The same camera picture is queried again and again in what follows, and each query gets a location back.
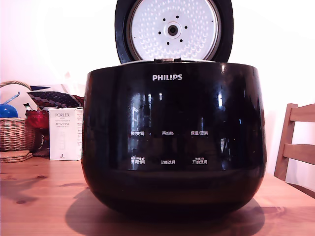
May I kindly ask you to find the stack of cork coasters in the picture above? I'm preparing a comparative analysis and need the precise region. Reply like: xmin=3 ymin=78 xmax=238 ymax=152
xmin=0 ymin=150 xmax=33 ymax=163

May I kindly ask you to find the woven wicker basket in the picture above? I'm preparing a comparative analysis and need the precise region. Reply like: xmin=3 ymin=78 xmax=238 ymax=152
xmin=0 ymin=80 xmax=36 ymax=152

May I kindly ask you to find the blue ball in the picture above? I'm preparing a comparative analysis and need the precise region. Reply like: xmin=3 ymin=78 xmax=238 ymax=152
xmin=0 ymin=103 xmax=19 ymax=119

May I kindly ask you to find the white bag with blue stripe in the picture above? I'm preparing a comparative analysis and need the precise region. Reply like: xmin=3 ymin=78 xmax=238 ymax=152
xmin=0 ymin=84 xmax=40 ymax=119

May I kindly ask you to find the black rice cooker lid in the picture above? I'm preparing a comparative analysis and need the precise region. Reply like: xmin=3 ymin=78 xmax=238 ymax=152
xmin=114 ymin=0 xmax=234 ymax=65

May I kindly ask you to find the red glass bowl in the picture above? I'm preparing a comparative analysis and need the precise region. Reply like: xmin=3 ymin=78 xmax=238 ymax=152
xmin=25 ymin=110 xmax=50 ymax=152

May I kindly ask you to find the black Philips rice cooker body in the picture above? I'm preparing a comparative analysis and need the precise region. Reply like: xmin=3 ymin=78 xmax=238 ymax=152
xmin=82 ymin=60 xmax=268 ymax=215

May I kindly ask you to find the wooden chair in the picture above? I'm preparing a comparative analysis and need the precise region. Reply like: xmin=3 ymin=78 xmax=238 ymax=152
xmin=273 ymin=103 xmax=315 ymax=193

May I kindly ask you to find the dark patterned cloth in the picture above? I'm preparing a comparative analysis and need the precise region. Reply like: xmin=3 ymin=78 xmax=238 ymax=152
xmin=27 ymin=90 xmax=85 ymax=111

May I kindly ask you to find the white Porlex box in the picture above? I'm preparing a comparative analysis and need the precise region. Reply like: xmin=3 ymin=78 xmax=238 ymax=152
xmin=48 ymin=107 xmax=84 ymax=162

